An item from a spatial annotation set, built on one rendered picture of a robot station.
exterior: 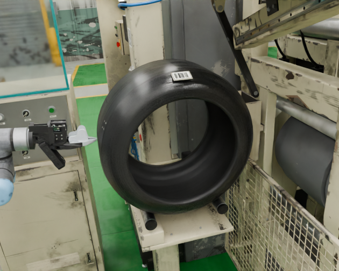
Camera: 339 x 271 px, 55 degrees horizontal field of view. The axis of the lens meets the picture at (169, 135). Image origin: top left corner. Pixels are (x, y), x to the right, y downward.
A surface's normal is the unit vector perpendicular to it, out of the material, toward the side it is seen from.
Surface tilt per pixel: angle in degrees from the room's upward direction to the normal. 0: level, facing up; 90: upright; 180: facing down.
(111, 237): 0
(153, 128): 90
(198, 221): 0
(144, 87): 48
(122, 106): 58
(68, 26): 90
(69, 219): 90
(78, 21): 90
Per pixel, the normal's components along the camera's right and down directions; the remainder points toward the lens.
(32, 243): 0.26, 0.37
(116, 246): -0.07, -0.91
